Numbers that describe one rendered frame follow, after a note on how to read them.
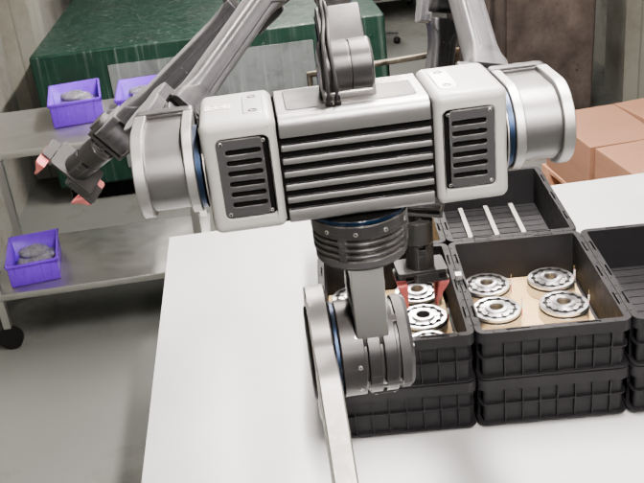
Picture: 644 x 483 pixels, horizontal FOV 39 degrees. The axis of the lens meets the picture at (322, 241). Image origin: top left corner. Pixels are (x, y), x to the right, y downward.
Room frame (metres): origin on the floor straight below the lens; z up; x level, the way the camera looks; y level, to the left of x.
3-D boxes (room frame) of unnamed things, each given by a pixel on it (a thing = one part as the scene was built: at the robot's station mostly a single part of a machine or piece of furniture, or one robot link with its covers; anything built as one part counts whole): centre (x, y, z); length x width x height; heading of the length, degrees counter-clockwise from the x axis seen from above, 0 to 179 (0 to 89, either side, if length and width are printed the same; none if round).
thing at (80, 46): (5.73, 0.51, 0.41); 2.05 x 1.88 x 0.83; 3
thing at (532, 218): (2.07, -0.44, 0.87); 0.40 x 0.30 x 0.11; 178
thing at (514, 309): (1.67, -0.35, 0.86); 0.10 x 0.10 x 0.01
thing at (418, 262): (1.67, -0.20, 1.01); 0.10 x 0.07 x 0.07; 94
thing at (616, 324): (1.67, -0.43, 0.92); 0.40 x 0.30 x 0.02; 178
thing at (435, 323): (1.68, -0.20, 0.86); 0.10 x 0.10 x 0.01
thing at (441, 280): (1.67, -0.21, 0.94); 0.07 x 0.07 x 0.09; 4
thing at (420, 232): (1.68, -0.20, 1.07); 0.07 x 0.06 x 0.07; 3
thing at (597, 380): (1.67, -0.43, 0.76); 0.40 x 0.30 x 0.12; 178
